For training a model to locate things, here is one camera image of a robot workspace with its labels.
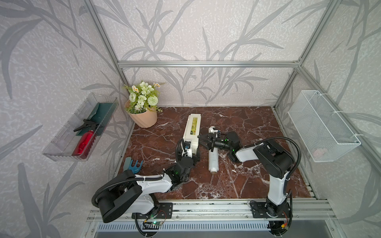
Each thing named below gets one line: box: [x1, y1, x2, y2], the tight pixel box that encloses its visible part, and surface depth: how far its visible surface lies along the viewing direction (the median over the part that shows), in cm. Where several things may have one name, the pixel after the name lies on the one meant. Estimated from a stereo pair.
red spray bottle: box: [71, 119, 100, 160], surface depth 61 cm
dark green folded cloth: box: [75, 100, 116, 136], surface depth 68 cm
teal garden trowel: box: [123, 156, 132, 172], surface depth 91 cm
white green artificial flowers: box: [123, 81, 163, 115], surface depth 90 cm
